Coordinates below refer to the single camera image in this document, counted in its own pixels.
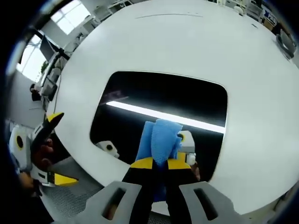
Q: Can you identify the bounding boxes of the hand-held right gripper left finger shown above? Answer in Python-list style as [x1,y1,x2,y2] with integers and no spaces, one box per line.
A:
[76,156,157,224]

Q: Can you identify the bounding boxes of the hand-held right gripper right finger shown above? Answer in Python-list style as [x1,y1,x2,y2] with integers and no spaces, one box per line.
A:
[166,158,243,224]

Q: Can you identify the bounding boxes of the blue cleaning cloth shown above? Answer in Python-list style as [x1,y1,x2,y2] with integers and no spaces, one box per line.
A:
[136,118,183,203]

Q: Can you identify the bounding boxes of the person's left hand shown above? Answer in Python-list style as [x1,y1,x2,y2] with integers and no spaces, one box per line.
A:
[34,139,56,172]

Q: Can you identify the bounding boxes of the dark desk monitor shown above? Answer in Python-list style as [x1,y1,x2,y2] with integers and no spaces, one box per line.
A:
[39,35,55,59]

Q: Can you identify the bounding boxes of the grey tray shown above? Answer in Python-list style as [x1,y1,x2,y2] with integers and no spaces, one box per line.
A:
[276,29,297,59]

